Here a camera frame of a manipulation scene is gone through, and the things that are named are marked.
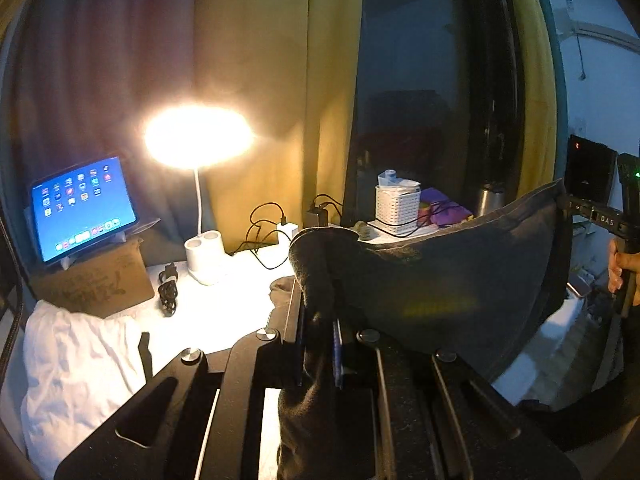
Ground white desk lamp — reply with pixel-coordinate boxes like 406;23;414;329
144;105;254;286

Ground white plastic basket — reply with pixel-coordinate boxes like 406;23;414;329
375;185;420;238

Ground thin black cable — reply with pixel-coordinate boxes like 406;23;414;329
367;200;462;236

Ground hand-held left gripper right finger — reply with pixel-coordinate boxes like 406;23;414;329
330;317;584;480

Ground black braided cable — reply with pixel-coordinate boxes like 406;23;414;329
0;220;26;387

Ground tablet with lit screen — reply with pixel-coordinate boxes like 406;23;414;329
31;156;139;265

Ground white and blue basket contents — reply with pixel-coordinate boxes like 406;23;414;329
377;170;421;191

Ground steel thermos bottle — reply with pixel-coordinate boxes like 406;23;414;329
475;182;507;219

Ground person's right hand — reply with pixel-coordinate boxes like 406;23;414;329
607;237;640;307

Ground bundled black cord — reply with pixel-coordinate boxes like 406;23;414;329
157;262;181;317

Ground black electronic device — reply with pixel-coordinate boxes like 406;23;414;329
567;134;617;211

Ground black charger cable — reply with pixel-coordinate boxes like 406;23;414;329
310;193;347;217
244;203;292;270

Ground dark brown garment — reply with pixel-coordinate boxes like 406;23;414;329
270;180;574;480

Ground dark window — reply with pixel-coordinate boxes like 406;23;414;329
342;0;532;227

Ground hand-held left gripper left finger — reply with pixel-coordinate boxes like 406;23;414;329
52;280;307;480

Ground brown cardboard box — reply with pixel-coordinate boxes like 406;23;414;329
30;237;156;319

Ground olive green curtain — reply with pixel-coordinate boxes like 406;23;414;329
195;0;367;254
510;0;559;192

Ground dark grey curtain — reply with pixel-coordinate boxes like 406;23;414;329
0;0;221;272

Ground white crumpled cloth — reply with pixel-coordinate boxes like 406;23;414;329
20;300;146;480

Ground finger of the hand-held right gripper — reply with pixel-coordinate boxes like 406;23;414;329
556;193;594;219

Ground purple cloth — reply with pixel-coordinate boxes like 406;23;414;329
417;187;474;229

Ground tablet stand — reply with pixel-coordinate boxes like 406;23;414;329
62;217;161;266

